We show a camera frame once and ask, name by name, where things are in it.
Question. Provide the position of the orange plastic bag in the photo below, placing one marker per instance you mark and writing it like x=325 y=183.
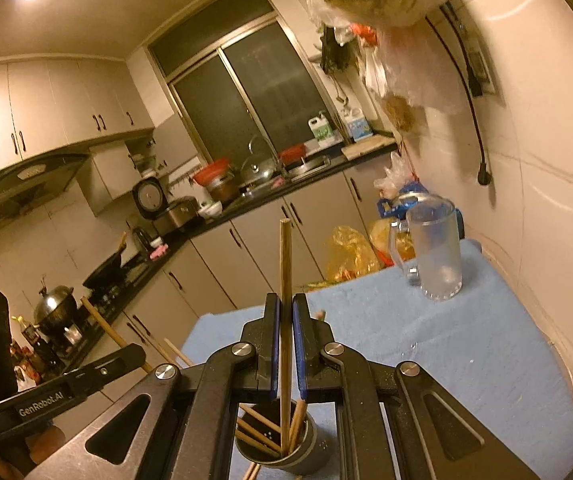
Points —
x=381 y=240

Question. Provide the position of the black utensil holder cup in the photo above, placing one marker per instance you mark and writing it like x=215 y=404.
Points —
x=316 y=452

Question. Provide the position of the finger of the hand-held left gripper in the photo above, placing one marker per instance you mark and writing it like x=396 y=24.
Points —
x=111 y=367

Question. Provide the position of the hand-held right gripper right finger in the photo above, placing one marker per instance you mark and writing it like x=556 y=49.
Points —
x=300 y=350

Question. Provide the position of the cream wall cabinets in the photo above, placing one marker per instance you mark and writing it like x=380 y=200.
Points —
x=56 y=105

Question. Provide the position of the silver rice cooker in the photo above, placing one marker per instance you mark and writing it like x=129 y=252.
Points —
x=166 y=210

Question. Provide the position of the yellow plastic bag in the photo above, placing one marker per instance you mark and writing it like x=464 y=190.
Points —
x=351 y=255

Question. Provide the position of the range hood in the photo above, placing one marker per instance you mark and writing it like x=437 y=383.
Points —
x=21 y=190

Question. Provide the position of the blue plastic bag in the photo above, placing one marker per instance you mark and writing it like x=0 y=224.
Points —
x=391 y=207

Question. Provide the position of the white bowl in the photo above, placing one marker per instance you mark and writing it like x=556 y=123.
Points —
x=210 y=210

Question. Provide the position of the small red basin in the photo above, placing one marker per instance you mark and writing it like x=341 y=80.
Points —
x=292 y=154

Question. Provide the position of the hanging white plastic bag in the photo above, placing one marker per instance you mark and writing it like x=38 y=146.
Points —
x=411 y=70

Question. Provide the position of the white jug green label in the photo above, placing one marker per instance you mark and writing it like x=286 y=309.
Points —
x=322 y=132

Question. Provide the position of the wall socket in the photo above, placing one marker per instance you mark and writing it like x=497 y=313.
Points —
x=481 y=67

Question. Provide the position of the steel pot with lid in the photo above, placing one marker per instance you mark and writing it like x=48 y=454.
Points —
x=55 y=307

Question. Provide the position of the cream base cabinets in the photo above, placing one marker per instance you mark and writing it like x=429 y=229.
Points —
x=246 y=255

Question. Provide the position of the chrome sink faucet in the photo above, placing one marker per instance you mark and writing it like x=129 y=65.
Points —
x=259 y=142

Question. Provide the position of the brown cooking pot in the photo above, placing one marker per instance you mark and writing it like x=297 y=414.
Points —
x=222 y=192

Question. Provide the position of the person's left hand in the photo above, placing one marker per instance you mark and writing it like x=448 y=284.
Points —
x=44 y=444

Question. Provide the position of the glass pot lid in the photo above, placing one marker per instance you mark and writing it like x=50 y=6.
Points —
x=258 y=171

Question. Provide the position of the wooden cutting board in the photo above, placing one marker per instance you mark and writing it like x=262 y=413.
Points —
x=369 y=146

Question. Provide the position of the large red basin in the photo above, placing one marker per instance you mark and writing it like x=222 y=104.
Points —
x=211 y=172

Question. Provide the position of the dark sliding window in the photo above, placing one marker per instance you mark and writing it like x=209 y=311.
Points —
x=246 y=80

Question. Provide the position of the white crumpled plastic bag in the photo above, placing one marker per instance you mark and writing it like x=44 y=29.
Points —
x=396 y=175

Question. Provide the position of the clear glass beer mug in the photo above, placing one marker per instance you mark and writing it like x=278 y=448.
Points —
x=434 y=255

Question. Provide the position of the blue table cloth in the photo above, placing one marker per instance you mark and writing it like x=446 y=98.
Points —
x=446 y=360

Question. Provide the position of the pink cloth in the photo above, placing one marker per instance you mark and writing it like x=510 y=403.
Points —
x=158 y=252

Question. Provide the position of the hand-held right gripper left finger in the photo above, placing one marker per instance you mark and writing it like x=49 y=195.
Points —
x=272 y=350

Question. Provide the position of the black wok pan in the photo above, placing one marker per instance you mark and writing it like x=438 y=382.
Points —
x=109 y=270

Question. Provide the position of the hanging bag brown contents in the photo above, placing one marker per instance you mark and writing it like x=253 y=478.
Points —
x=400 y=112

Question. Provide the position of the white jug blue label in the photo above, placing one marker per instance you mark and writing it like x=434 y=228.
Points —
x=356 y=125

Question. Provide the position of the brown wooden chopstick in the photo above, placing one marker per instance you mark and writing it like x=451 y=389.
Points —
x=106 y=327
x=285 y=260

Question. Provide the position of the black kitchen countertop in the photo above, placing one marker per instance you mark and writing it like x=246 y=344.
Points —
x=266 y=197

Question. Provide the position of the gas stove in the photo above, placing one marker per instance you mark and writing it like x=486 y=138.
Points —
x=116 y=290

